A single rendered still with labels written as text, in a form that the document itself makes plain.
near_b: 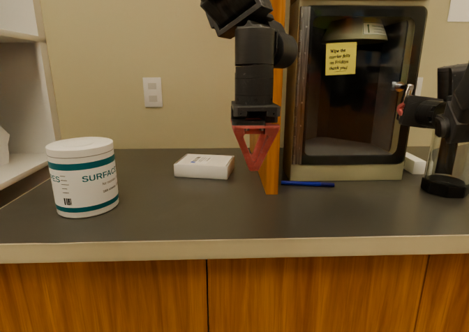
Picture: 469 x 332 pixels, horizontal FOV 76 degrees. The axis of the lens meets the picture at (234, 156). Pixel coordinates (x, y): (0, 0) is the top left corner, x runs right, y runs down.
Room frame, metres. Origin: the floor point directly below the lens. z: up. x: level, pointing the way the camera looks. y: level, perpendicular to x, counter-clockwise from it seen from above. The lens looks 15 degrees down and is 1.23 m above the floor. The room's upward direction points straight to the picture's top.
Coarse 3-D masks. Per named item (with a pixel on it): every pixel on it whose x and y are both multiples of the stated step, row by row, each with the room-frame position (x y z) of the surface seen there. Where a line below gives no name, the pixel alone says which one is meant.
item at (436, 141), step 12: (432, 144) 0.73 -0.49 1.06; (444, 144) 0.70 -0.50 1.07; (456, 144) 0.68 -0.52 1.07; (468, 144) 0.68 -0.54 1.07; (432, 156) 0.72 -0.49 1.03; (444, 156) 0.70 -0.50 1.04; (456, 156) 0.68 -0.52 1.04; (468, 156) 0.68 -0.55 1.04; (432, 168) 0.72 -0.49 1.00; (444, 168) 0.69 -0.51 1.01; (456, 168) 0.68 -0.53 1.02; (468, 168) 0.68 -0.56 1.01; (432, 180) 0.71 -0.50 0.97; (444, 180) 0.69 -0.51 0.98; (456, 180) 0.68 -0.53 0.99; (468, 180) 0.69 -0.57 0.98
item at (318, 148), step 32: (320, 32) 0.79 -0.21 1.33; (352, 32) 0.79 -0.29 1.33; (384, 32) 0.79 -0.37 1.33; (416, 32) 0.79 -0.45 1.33; (320, 64) 0.79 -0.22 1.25; (384, 64) 0.79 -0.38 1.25; (416, 64) 0.79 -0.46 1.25; (320, 96) 0.79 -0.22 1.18; (352, 96) 0.79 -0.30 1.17; (384, 96) 0.79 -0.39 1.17; (320, 128) 0.79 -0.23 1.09; (352, 128) 0.79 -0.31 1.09; (384, 128) 0.79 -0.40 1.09; (320, 160) 0.79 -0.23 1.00; (352, 160) 0.79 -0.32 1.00; (384, 160) 0.79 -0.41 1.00
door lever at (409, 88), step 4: (396, 84) 0.79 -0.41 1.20; (400, 84) 0.78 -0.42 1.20; (404, 84) 0.77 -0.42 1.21; (408, 84) 0.75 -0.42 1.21; (412, 84) 0.75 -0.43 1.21; (396, 88) 0.79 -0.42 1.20; (400, 88) 0.78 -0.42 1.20; (404, 88) 0.76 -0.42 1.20; (408, 88) 0.74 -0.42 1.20; (412, 88) 0.74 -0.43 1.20; (404, 92) 0.75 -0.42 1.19; (408, 92) 0.74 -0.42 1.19; (404, 96) 0.75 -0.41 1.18; (396, 116) 0.76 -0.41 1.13
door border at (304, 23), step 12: (300, 24) 0.78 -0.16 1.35; (300, 48) 0.78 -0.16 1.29; (300, 60) 0.78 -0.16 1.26; (300, 72) 0.78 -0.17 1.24; (300, 84) 0.78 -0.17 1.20; (300, 96) 0.78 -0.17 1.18; (300, 108) 0.78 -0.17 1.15; (300, 120) 0.78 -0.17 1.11; (300, 132) 0.78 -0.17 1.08; (300, 144) 0.78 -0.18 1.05; (300, 156) 0.78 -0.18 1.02
